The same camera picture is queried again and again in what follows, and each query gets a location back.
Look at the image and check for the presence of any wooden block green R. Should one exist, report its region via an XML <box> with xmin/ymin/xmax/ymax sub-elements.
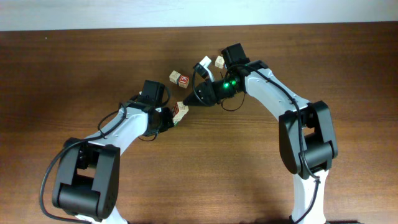
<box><xmin>171</xmin><ymin>101</ymin><xmax>189</xmax><ymax>122</ymax></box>

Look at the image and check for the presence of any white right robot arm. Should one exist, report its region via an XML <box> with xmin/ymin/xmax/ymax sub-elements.
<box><xmin>183</xmin><ymin>44</ymin><xmax>338</xmax><ymax>223</ymax></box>

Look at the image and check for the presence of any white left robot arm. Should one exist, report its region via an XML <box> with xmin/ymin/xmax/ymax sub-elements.
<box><xmin>51</xmin><ymin>80</ymin><xmax>174</xmax><ymax>223</ymax></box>

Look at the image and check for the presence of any wooden block red E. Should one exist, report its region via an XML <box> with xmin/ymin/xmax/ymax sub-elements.
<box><xmin>177</xmin><ymin>75</ymin><xmax>190</xmax><ymax>88</ymax></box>

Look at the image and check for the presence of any wooden block blue side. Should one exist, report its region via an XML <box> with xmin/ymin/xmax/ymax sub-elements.
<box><xmin>169</xmin><ymin>70</ymin><xmax>181</xmax><ymax>85</ymax></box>

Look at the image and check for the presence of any wooden block red side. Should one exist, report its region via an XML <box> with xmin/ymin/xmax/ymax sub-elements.
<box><xmin>215</xmin><ymin>55</ymin><xmax>224</xmax><ymax>69</ymax></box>

